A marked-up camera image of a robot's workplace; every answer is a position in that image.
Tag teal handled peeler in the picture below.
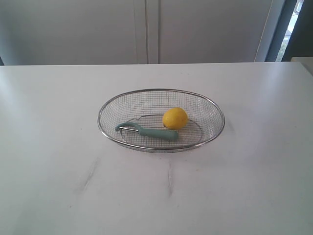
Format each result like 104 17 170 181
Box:
115 122 179 141

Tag yellow lemon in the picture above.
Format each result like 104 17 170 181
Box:
162 107 188 130

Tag white cabinet doors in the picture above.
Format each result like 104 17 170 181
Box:
0 0 283 65

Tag oval wire mesh basket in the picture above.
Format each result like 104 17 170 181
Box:
97 89 225 153

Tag window with grey frame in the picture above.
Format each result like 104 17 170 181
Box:
253 0 313 62

